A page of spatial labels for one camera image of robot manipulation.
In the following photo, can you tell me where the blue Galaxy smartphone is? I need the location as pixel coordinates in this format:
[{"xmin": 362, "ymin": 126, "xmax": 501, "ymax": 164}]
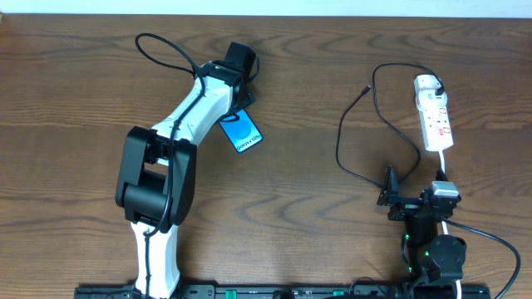
[{"xmin": 219, "ymin": 110, "xmax": 264, "ymax": 154}]

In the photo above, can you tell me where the black USB charging cable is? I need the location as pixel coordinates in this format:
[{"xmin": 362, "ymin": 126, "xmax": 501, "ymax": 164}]
[{"xmin": 335, "ymin": 62, "xmax": 446, "ymax": 190}]

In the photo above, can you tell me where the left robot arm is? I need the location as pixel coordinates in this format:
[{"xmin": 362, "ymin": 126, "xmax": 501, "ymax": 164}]
[{"xmin": 116, "ymin": 42, "xmax": 259, "ymax": 298}]

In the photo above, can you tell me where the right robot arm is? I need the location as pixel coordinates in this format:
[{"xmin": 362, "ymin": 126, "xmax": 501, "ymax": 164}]
[{"xmin": 377, "ymin": 166, "xmax": 467, "ymax": 298}]

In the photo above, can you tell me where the white USB charger plug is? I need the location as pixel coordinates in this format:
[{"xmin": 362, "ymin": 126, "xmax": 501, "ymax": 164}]
[{"xmin": 416, "ymin": 89, "xmax": 448, "ymax": 111}]

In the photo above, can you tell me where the white power strip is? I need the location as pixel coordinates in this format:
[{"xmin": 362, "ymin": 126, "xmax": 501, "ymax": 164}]
[{"xmin": 414, "ymin": 75, "xmax": 453, "ymax": 152}]

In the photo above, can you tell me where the white power strip cord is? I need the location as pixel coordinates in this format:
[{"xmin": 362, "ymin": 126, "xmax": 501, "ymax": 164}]
[{"xmin": 437, "ymin": 149, "xmax": 464, "ymax": 299}]

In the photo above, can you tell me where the black right camera cable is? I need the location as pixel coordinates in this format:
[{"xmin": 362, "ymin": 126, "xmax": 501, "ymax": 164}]
[{"xmin": 431, "ymin": 211, "xmax": 522, "ymax": 299}]

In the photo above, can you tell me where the black camera cable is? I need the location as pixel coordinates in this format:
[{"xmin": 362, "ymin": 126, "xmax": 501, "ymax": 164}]
[
  {"xmin": 134, "ymin": 32, "xmax": 261, "ymax": 299},
  {"xmin": 431, "ymin": 211, "xmax": 522, "ymax": 299}
]

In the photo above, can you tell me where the black left camera cable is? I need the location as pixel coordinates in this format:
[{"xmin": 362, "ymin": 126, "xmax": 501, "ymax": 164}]
[{"xmin": 134, "ymin": 32, "xmax": 261, "ymax": 299}]

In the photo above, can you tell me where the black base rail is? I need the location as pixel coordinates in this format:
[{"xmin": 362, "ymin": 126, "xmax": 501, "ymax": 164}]
[{"xmin": 74, "ymin": 283, "xmax": 491, "ymax": 299}]

